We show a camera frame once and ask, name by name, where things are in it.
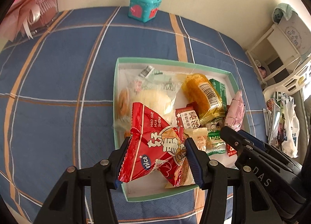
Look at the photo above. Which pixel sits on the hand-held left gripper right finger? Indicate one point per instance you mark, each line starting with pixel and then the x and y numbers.
pixel 194 163

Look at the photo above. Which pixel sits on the red white printed box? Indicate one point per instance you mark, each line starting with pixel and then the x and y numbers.
pixel 273 107

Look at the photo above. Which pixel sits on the square glass vase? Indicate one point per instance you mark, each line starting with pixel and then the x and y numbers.
pixel 46 12

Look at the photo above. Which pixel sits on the blue plaid tablecloth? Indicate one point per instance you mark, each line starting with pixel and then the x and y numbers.
pixel 60 80

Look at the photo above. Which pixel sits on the red peanut packet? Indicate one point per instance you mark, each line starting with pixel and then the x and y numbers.
pixel 150 141

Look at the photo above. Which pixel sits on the white plastic bag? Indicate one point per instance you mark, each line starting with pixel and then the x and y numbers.
pixel 289 141

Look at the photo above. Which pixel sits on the teal toy house box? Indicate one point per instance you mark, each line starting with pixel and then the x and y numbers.
pixel 143 7

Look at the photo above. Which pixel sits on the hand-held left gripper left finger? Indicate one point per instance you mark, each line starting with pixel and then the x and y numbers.
pixel 114 162

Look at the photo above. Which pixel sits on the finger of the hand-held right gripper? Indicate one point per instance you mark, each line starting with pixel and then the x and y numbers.
pixel 254 141
pixel 230 138

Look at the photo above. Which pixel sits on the pink flower bouquet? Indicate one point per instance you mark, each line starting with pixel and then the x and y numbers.
pixel 29 0

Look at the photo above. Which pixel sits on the red patterned wafer packet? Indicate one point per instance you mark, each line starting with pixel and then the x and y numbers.
pixel 230 151

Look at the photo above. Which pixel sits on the dark green snack packet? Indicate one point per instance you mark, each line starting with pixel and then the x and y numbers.
pixel 220 90

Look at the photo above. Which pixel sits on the white plastic basket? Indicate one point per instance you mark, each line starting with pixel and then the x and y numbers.
pixel 296 78

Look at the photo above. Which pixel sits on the yellow cake packet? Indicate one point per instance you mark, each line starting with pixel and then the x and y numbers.
pixel 201 92

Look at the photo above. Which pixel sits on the clear biscuit packet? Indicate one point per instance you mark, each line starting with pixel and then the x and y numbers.
pixel 122 102

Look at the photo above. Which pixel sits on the white wooden shelf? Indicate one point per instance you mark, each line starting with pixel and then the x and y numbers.
pixel 274 31

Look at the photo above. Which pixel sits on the beige snack packet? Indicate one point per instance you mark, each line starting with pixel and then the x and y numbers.
pixel 200 138

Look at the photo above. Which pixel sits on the round white pastry packet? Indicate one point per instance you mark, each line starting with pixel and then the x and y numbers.
pixel 155 100

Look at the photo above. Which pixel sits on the red and white small packet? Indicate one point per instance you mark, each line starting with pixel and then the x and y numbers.
pixel 187 117

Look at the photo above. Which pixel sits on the green-edged candy packet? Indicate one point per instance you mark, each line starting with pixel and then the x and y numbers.
pixel 215 141

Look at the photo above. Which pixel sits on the pink brick-print snack packet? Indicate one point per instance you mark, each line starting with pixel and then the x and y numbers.
pixel 235 112

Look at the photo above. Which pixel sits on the pale teal cloth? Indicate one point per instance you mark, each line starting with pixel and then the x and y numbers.
pixel 283 11

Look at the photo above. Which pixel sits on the pale green brick-print packet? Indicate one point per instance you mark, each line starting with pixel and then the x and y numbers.
pixel 155 78

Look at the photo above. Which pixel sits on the small pink toy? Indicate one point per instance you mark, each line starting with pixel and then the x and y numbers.
pixel 261 70

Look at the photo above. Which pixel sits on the mint green cardboard tray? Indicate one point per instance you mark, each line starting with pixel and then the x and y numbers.
pixel 145 188

